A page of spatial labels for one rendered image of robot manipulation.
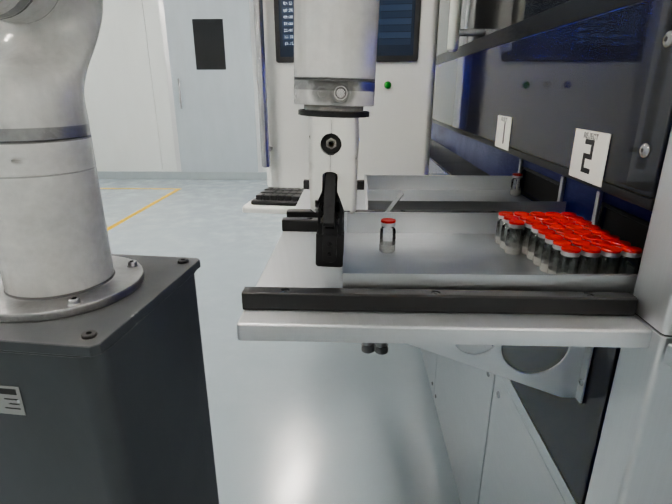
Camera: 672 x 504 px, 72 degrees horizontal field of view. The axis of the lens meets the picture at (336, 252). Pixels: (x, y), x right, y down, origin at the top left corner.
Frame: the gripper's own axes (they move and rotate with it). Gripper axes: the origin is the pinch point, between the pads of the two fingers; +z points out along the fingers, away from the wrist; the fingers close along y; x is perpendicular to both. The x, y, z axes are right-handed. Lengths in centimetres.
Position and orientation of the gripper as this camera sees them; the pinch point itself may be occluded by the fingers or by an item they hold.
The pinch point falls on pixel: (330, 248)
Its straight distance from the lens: 54.2
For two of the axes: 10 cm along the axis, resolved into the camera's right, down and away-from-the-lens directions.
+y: 0.4, -3.3, 9.4
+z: -0.3, 9.4, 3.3
